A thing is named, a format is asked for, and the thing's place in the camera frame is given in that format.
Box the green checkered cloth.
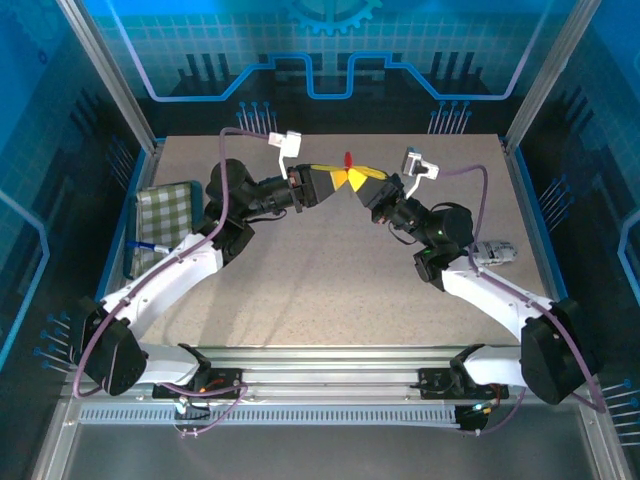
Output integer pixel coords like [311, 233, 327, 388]
[133, 180, 196, 279]

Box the blue white pen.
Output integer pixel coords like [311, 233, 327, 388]
[125, 240, 174, 255]

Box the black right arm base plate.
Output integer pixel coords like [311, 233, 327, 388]
[418, 367, 509, 401]

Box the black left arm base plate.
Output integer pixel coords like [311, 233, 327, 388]
[152, 367, 246, 401]

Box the aluminium frame post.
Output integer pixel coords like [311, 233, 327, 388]
[502, 0, 601, 151]
[57, 0, 161, 151]

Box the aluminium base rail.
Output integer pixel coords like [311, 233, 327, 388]
[67, 343, 591, 401]

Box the grey slotted cable duct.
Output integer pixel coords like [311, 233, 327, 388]
[77, 407, 466, 426]

